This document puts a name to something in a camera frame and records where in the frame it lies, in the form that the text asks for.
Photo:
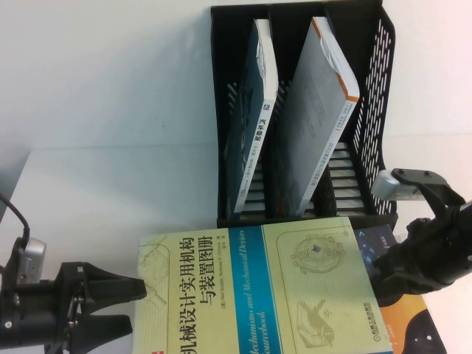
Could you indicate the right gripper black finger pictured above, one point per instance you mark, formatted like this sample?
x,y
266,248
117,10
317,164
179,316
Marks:
x,y
387,262
392,293

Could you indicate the yellow-green mechanical design book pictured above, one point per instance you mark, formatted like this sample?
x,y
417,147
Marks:
x,y
258,287

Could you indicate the grey book with orange edge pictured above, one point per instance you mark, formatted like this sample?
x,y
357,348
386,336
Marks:
x,y
309,129

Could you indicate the blue cover book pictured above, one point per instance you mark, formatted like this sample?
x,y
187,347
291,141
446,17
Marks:
x,y
243,121

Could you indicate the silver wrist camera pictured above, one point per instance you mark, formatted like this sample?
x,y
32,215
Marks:
x,y
391,186
33,258

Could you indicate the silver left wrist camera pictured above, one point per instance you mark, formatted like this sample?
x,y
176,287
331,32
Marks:
x,y
33,258

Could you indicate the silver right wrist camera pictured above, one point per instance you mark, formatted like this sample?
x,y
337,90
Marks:
x,y
391,186

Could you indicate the dark robot book orange pattern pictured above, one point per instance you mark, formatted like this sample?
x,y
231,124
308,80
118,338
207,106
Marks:
x,y
405,321

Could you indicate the black plastic book stand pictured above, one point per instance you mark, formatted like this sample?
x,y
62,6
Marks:
x,y
239,222

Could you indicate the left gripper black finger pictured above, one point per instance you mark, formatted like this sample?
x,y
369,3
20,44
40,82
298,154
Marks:
x,y
114,291
103,328

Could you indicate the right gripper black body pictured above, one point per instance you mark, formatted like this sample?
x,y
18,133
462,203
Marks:
x,y
431,254

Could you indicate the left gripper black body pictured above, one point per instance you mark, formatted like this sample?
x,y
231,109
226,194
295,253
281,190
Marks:
x,y
70,287

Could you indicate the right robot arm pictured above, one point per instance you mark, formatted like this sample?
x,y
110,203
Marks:
x,y
465,236

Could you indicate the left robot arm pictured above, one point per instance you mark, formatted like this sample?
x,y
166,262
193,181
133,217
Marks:
x,y
29,313

